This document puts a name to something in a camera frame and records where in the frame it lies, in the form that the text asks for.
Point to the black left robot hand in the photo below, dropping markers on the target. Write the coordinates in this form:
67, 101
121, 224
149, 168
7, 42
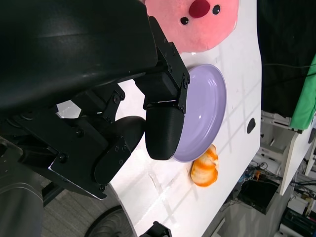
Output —
74, 61

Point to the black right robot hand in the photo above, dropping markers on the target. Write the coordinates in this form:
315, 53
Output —
156, 230

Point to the pink plush beaver doll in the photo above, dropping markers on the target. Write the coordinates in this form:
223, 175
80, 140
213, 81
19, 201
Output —
172, 27

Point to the purple plate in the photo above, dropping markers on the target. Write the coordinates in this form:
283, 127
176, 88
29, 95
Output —
205, 111

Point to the grey round stand base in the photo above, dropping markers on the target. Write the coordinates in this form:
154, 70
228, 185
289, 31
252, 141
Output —
108, 224

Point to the orange striped bread toy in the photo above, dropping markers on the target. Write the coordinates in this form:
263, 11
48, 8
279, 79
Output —
205, 170

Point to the black box on floor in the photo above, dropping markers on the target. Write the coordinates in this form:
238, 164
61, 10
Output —
259, 195

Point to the white furniture panel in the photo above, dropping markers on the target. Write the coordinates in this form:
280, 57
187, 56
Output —
292, 158

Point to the green cloth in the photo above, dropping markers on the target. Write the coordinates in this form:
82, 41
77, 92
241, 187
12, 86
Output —
304, 106

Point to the black backdrop cloth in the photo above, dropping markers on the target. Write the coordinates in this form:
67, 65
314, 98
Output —
284, 37

